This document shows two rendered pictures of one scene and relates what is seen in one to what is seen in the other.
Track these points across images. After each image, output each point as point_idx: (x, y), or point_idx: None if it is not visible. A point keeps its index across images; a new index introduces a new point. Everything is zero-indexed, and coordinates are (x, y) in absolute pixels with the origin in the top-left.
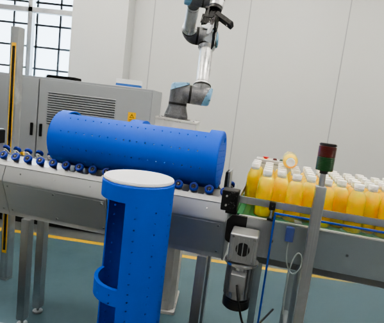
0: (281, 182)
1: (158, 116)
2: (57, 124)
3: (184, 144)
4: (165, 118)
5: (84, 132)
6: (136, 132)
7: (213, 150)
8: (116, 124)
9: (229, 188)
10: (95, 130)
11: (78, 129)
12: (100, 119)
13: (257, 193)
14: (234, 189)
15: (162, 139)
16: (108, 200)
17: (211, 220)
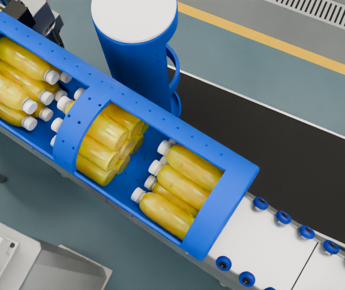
0: None
1: None
2: (243, 159)
3: (41, 35)
4: None
5: (193, 127)
6: (106, 77)
7: (7, 14)
8: (135, 103)
9: (14, 15)
10: (173, 116)
11: (204, 134)
12: (164, 126)
13: None
14: (10, 10)
15: (71, 54)
16: (166, 52)
17: None
